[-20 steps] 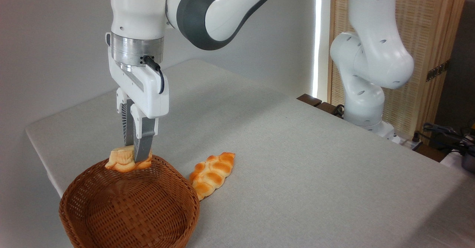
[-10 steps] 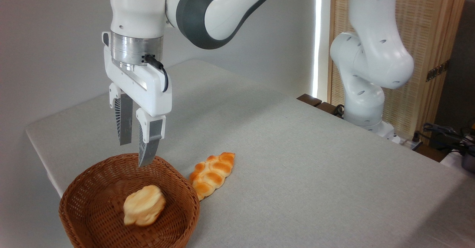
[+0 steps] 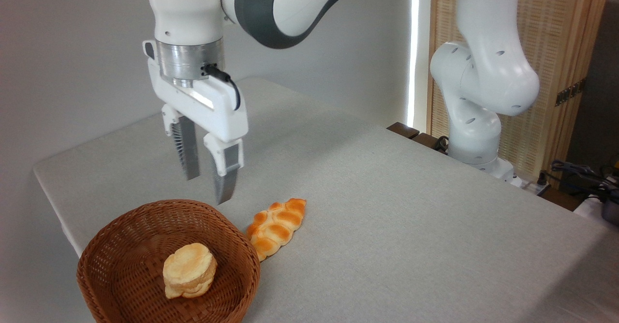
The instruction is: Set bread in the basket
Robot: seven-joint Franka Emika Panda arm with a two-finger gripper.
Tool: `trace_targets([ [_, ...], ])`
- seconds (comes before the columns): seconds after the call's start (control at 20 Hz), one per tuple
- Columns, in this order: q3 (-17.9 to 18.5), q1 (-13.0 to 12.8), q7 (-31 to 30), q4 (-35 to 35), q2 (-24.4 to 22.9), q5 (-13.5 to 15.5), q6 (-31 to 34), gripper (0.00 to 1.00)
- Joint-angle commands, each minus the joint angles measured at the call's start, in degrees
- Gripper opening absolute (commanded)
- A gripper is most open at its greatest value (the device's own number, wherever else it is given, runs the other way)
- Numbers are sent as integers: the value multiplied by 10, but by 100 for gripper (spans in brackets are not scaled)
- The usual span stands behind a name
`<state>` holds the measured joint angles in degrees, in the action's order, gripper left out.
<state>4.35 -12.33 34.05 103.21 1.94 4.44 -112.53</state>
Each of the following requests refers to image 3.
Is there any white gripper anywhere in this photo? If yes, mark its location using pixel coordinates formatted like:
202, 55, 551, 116
143, 40, 249, 205

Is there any round bread roll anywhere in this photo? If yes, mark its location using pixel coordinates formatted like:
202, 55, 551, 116
162, 243, 218, 299

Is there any braided golden bread loaf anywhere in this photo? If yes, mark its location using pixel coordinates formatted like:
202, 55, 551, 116
246, 198, 307, 262

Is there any brown wicker basket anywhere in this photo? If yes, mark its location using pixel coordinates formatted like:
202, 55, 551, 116
76, 199, 261, 323

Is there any grey tablecloth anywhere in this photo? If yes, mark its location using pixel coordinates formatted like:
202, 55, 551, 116
33, 76, 619, 323

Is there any metal hinge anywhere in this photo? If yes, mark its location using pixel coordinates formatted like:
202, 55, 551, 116
555, 78, 587, 107

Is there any wooden bamboo screen panel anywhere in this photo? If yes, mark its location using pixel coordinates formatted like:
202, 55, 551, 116
427, 0, 612, 184

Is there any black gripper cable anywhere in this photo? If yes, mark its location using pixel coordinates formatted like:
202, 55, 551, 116
202, 63, 241, 111

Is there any black cable bundle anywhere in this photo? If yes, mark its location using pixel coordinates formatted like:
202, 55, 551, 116
550, 160, 619, 204

